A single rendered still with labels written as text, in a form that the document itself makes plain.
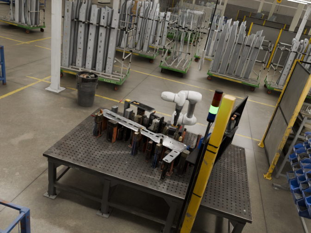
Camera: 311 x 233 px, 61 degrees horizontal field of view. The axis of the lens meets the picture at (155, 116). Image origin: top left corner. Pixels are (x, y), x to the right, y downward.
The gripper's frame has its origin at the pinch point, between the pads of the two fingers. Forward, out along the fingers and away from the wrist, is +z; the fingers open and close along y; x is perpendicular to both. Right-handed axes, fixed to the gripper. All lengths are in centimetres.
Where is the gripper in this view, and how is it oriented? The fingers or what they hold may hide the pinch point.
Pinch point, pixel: (175, 123)
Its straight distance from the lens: 332.6
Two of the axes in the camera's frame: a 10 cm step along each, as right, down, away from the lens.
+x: 8.5, 3.6, -3.9
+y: -5.0, 3.0, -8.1
